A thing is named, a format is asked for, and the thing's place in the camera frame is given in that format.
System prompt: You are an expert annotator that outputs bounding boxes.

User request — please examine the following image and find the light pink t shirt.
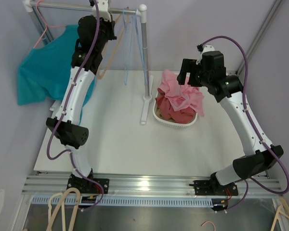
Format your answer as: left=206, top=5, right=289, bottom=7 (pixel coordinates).
left=158, top=69, right=204, bottom=117

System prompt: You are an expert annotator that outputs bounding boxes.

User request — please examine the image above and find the pink wire hanger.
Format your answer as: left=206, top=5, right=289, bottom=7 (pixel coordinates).
left=33, top=0, right=66, bottom=49

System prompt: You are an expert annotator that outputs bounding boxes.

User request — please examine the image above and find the beige wooden hanger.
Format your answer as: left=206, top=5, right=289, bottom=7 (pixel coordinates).
left=96, top=13, right=124, bottom=80

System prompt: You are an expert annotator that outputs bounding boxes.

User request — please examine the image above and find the beige t shirt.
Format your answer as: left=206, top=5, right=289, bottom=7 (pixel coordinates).
left=154, top=93, right=196, bottom=125

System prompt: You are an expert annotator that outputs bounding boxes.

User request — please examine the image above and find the teal t shirt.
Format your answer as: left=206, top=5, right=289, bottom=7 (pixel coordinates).
left=16, top=24, right=96, bottom=126

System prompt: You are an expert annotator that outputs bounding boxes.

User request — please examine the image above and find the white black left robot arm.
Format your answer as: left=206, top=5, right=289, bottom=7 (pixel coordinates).
left=46, top=15, right=117, bottom=193

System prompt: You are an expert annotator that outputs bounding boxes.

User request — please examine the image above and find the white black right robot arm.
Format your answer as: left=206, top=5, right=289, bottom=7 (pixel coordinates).
left=177, top=51, right=284, bottom=195

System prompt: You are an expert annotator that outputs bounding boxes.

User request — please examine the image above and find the pink hanger on floor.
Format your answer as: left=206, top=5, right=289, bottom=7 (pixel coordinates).
left=201, top=221, right=216, bottom=231

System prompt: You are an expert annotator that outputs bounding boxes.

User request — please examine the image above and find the beige hanger bottom right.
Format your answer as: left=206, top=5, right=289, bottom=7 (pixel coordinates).
left=270, top=197, right=289, bottom=231

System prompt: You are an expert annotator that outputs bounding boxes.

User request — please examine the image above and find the metal clothes rack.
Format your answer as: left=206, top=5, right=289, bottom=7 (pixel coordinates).
left=23, top=0, right=154, bottom=125

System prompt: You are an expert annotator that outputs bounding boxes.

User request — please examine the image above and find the white perforated plastic basket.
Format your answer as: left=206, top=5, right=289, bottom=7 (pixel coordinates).
left=153, top=95, right=198, bottom=129

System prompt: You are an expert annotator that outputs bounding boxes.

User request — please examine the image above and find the beige hangers bottom left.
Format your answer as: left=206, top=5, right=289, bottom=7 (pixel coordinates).
left=46, top=188, right=80, bottom=231

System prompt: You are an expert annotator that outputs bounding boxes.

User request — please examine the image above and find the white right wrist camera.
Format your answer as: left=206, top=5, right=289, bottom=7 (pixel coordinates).
left=197, top=44, right=215, bottom=57

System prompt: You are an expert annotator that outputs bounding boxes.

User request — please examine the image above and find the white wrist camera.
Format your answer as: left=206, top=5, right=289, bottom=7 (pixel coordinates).
left=89, top=0, right=112, bottom=22
left=197, top=44, right=215, bottom=57

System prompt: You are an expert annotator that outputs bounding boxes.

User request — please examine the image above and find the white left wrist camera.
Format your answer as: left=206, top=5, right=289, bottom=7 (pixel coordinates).
left=89, top=0, right=112, bottom=22

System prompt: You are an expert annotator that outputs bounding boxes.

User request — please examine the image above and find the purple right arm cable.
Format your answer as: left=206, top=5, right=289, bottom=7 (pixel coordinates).
left=197, top=36, right=289, bottom=214

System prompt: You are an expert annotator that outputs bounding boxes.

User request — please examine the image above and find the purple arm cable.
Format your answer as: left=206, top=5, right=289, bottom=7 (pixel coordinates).
left=197, top=36, right=289, bottom=214
left=47, top=0, right=104, bottom=212

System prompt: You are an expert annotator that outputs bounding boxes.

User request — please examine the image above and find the aluminium frame post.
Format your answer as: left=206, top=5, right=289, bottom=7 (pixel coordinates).
left=246, top=0, right=285, bottom=61

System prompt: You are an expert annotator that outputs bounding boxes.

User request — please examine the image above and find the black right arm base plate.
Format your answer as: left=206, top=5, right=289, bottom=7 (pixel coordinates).
left=189, top=180, right=238, bottom=196

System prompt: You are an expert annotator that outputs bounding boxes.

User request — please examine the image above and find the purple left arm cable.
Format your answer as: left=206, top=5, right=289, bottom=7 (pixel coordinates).
left=47, top=0, right=104, bottom=212

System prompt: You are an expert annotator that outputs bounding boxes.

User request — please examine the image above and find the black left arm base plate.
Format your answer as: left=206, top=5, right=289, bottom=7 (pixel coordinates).
left=66, top=177, right=109, bottom=194

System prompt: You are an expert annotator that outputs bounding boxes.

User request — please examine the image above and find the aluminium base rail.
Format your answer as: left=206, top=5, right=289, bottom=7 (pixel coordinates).
left=21, top=171, right=284, bottom=199

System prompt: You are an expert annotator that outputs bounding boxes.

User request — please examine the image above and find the white slotted cable duct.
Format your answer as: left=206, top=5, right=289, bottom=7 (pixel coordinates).
left=31, top=195, right=213, bottom=208

